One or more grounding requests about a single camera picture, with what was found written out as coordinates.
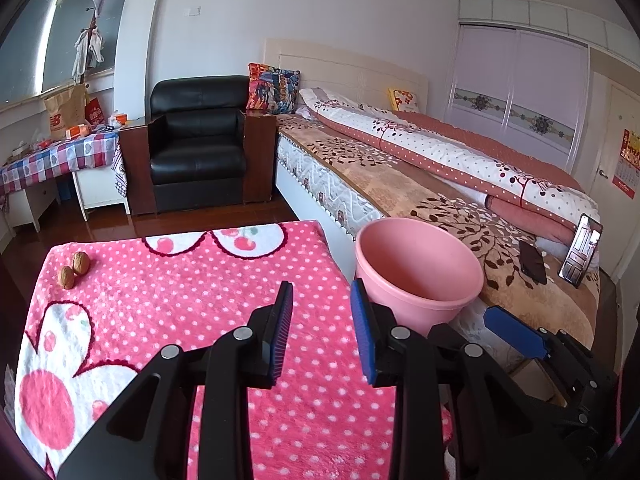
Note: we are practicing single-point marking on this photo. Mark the colourful printed pillow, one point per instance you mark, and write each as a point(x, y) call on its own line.
point(272, 87)

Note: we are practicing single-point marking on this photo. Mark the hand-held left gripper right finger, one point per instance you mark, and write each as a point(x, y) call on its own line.
point(361, 330)

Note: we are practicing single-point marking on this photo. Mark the wooden coat rack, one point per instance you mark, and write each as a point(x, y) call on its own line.
point(92, 17)

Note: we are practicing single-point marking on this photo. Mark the red wall calendar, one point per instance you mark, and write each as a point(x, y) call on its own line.
point(631, 160)

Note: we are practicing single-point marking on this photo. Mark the white garment on rack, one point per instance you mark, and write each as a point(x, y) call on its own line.
point(87, 52)

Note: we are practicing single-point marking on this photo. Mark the black leather armchair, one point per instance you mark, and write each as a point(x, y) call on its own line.
point(200, 140)

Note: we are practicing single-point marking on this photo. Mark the folded floral quilt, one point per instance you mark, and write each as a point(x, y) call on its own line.
point(450, 155)

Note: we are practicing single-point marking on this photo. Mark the brown leaf-print bedspread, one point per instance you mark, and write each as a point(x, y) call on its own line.
point(375, 170)

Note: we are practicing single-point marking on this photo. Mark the black smartphone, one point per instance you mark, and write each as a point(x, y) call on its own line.
point(532, 262)

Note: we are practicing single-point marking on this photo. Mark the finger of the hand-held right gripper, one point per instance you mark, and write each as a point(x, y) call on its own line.
point(515, 332)
point(445, 335)

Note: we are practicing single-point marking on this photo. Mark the pink plastic basin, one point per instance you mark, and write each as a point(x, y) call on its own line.
point(415, 270)

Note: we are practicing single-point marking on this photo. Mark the white desk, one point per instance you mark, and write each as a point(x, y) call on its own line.
point(95, 185)

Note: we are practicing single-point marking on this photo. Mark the window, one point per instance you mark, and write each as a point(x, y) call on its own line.
point(65, 35)

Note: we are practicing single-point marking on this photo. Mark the white door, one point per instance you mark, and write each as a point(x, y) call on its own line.
point(615, 110)

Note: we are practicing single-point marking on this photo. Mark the yellow floral pillow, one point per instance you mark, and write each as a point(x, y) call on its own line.
point(404, 100)

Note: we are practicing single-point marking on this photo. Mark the brown paper bag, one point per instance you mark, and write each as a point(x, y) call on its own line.
point(67, 110)

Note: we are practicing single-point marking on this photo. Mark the red bag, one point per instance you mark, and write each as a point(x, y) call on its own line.
point(95, 112)

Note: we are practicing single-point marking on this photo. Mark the upright smartphone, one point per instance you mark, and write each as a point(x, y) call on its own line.
point(580, 250)

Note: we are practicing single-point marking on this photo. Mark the pink dotted blanket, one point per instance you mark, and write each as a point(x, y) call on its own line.
point(175, 300)

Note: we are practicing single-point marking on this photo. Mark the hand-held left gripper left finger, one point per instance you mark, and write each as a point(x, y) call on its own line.
point(282, 330)

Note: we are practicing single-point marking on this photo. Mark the bed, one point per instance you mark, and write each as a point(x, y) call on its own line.
point(375, 175)

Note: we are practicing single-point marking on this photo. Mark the orange box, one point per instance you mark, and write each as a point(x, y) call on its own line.
point(75, 131)

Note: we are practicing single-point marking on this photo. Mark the white orange carton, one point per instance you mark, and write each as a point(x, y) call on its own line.
point(119, 120)

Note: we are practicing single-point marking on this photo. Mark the white wardrobe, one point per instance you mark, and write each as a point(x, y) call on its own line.
point(520, 85)

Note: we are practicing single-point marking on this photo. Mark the walnut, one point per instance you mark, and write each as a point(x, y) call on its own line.
point(66, 277)
point(81, 262)

